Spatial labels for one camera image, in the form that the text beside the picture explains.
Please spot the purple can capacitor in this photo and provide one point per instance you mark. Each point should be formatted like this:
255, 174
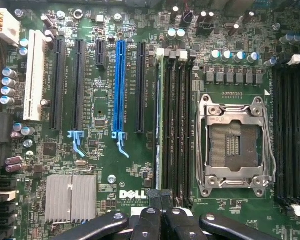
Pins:
13, 167
13, 160

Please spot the light blue slot latch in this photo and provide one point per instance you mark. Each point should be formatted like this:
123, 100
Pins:
76, 142
120, 145

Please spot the short black expansion slot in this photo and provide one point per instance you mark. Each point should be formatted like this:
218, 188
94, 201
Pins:
100, 53

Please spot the silver mounting screw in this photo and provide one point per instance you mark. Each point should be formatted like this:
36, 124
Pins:
111, 178

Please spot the silver finned heatsink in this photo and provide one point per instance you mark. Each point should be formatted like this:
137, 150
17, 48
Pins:
71, 197

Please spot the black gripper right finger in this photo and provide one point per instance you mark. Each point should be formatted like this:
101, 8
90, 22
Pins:
182, 225

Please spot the long black expansion slot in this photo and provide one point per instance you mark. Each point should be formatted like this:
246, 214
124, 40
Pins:
57, 85
79, 85
140, 87

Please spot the black SATA port block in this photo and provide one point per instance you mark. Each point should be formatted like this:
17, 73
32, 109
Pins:
7, 207

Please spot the green RAM stick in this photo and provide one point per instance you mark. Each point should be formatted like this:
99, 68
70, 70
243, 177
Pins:
159, 120

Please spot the blue expansion slot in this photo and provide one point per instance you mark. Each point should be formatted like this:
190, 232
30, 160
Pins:
120, 87

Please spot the white PCI expansion slot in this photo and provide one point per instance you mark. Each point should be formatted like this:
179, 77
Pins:
35, 75

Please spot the silver can capacitor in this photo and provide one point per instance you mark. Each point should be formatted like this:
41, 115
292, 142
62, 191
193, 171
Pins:
215, 55
8, 82
7, 100
9, 73
180, 34
253, 57
226, 55
171, 34
7, 91
239, 56

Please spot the white power connector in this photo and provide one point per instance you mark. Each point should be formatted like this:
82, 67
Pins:
7, 27

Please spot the silver CPU socket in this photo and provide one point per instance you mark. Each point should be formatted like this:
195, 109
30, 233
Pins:
233, 146

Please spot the black mainboard power connector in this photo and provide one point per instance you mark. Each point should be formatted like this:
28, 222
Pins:
0, 135

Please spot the black RAM slot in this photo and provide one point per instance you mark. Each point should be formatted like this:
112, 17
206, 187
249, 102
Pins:
188, 125
288, 130
168, 125
298, 130
278, 130
179, 125

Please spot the green Dell motherboard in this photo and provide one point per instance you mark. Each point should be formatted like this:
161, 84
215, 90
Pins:
130, 105

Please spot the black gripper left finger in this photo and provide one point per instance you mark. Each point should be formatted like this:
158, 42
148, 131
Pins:
147, 222

